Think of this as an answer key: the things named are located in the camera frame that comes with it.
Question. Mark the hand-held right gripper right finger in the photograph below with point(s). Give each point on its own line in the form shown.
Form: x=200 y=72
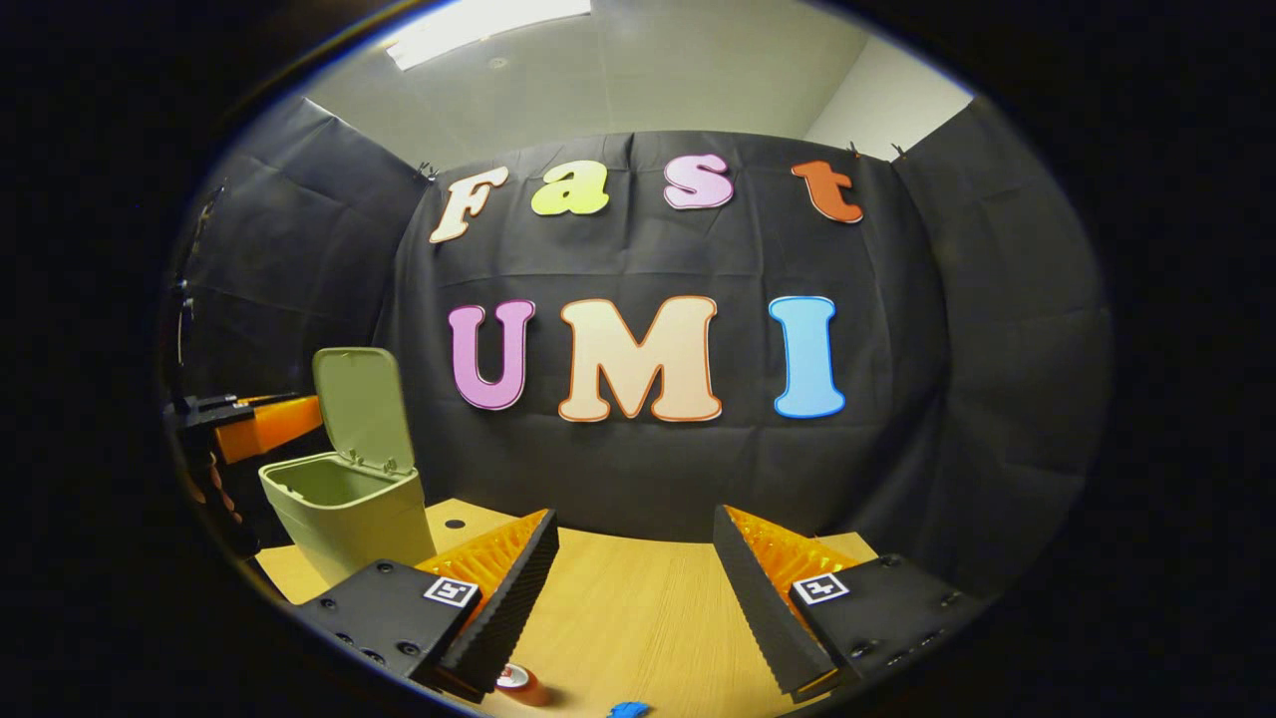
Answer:
x=768 y=618

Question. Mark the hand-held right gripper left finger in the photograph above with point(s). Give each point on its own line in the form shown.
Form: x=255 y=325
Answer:
x=498 y=618

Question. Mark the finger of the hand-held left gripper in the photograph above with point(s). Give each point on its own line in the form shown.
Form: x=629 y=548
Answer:
x=269 y=429

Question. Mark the red pop can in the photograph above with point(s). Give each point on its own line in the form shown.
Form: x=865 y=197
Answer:
x=518 y=684

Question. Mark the pale green garbage bin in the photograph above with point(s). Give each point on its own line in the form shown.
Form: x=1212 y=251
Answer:
x=349 y=509

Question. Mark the blue paper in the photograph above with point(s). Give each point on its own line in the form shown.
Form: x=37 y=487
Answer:
x=628 y=710

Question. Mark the wooden desktop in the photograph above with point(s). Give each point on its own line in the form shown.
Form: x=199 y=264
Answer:
x=638 y=618

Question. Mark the black backdrop cloth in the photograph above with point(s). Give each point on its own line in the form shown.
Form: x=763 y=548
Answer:
x=638 y=249

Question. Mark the rectangular ceiling light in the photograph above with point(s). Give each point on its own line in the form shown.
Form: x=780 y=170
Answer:
x=478 y=25

